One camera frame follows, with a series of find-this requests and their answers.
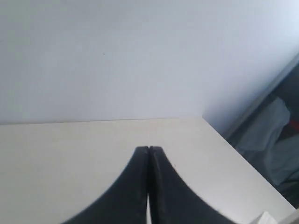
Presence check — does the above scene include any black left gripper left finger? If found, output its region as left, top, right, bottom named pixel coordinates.
left=65, top=147, right=149, bottom=224

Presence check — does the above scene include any grey cloth beyond table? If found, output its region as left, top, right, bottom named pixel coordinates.
left=235, top=98, right=299, bottom=186

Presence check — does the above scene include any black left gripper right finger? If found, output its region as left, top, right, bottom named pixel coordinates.
left=148, top=147, right=233, bottom=224

